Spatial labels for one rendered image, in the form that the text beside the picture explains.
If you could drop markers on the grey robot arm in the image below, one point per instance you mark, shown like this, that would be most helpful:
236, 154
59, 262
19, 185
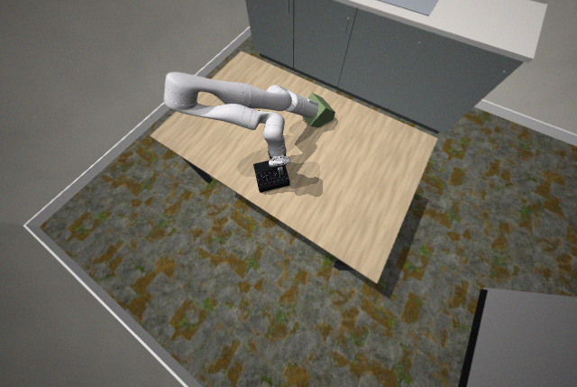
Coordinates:
181, 91

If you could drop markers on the black lighting desk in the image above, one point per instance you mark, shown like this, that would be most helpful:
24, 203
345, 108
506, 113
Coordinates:
269, 178

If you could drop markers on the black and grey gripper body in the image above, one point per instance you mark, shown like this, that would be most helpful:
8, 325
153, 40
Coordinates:
278, 159

